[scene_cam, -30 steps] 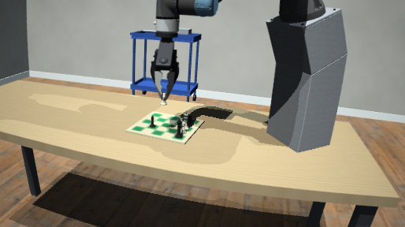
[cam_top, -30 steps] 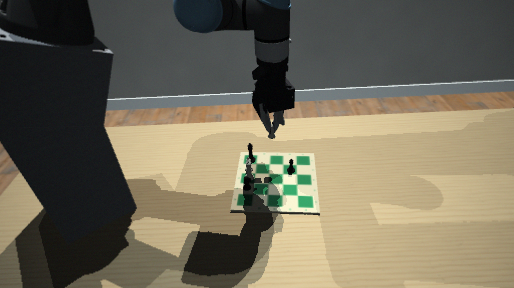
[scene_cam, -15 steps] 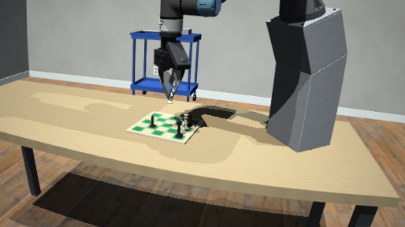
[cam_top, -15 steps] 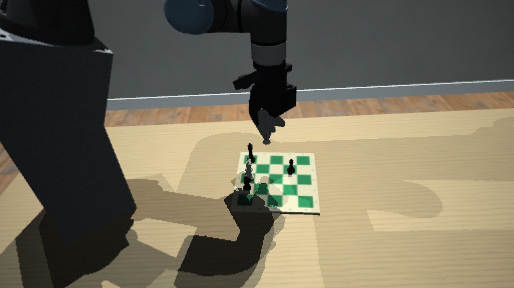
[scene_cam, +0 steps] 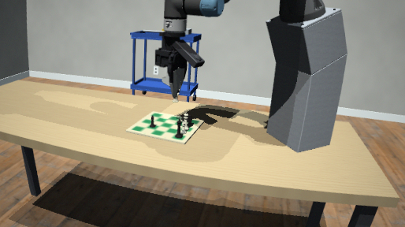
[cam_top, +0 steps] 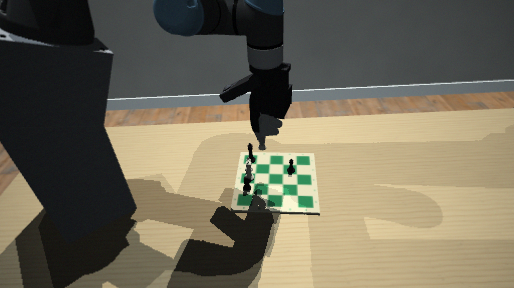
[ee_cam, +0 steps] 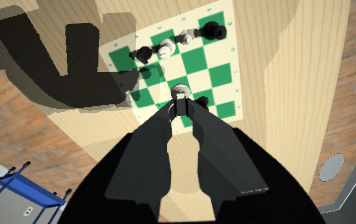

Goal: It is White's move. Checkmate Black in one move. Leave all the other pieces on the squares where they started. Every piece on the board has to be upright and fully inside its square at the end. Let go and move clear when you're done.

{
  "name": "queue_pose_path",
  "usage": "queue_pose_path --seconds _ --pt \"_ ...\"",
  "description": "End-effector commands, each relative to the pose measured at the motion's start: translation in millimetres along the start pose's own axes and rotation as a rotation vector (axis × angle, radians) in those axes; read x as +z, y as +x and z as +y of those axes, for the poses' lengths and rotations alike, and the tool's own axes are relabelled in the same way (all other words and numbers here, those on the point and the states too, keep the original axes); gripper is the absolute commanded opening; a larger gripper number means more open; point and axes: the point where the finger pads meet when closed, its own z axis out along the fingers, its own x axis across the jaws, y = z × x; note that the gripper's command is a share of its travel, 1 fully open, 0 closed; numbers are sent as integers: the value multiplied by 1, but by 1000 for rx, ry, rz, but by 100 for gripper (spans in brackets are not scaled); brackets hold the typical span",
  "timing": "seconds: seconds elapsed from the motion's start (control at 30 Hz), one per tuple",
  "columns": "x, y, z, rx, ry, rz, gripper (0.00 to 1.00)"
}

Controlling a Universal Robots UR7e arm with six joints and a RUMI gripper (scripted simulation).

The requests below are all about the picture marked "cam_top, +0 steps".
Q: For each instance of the green and cream chessboard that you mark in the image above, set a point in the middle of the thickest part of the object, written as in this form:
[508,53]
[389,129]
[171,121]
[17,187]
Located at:
[274,189]

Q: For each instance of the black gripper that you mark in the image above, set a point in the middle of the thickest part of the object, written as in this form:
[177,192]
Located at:
[271,101]

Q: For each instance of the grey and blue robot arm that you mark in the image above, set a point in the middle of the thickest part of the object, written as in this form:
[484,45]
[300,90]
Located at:
[69,22]

